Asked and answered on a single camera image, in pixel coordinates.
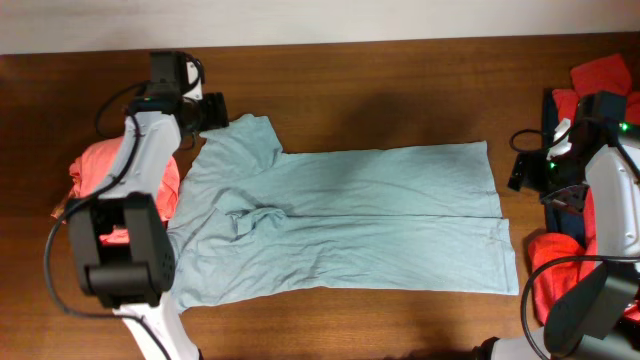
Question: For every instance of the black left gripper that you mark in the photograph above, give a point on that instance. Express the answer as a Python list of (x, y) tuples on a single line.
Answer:
[(215, 111)]

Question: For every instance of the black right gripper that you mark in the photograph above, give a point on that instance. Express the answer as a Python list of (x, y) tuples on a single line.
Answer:
[(525, 171)]

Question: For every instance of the light grey-blue t-shirt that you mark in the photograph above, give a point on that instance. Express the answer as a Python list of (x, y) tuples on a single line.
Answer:
[(253, 220)]

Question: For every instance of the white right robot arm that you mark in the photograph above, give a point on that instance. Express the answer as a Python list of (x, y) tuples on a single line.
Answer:
[(601, 157)]

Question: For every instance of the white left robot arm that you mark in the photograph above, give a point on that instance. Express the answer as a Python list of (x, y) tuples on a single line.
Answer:
[(120, 244)]

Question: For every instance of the navy blue garment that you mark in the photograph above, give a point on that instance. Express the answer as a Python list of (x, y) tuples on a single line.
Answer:
[(557, 220)]

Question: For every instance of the orange-red crumpled garment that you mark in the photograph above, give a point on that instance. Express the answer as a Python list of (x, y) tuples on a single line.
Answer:
[(554, 282)]

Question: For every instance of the red printed t-shirt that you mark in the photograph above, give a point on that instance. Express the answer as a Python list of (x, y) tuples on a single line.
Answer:
[(604, 74)]

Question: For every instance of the folded pink shirt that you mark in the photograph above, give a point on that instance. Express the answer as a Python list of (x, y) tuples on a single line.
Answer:
[(89, 169)]

